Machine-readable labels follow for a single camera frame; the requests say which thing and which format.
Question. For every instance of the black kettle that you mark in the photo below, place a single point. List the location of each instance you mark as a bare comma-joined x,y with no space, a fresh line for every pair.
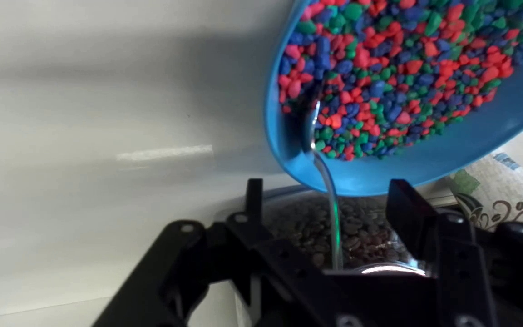
363,230

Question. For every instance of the blue bowl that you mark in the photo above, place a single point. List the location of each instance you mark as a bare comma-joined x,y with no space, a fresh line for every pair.
485,139

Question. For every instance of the coloured gravel pile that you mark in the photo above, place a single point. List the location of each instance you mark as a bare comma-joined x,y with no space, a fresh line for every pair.
407,66

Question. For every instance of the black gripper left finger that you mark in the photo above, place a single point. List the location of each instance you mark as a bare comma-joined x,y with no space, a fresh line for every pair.
213,273

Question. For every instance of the patterned paper cup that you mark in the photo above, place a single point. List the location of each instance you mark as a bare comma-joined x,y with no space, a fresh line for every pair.
503,193

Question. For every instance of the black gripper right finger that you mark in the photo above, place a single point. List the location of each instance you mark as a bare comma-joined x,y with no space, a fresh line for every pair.
485,279

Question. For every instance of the metal spoon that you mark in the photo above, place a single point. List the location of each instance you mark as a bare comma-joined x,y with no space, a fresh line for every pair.
331,200

